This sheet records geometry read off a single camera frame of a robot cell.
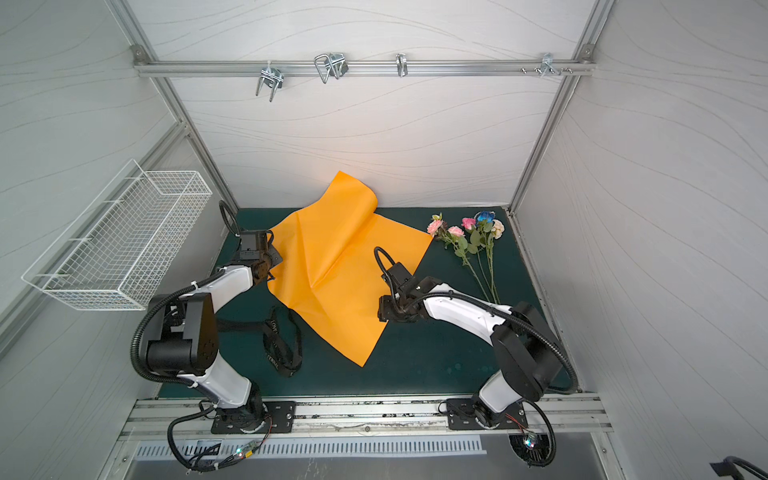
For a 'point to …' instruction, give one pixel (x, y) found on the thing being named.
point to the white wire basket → (115, 252)
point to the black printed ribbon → (274, 344)
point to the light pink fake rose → (436, 227)
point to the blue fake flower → (485, 219)
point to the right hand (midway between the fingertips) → (390, 306)
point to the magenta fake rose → (476, 237)
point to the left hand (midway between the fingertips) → (274, 249)
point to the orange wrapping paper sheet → (337, 257)
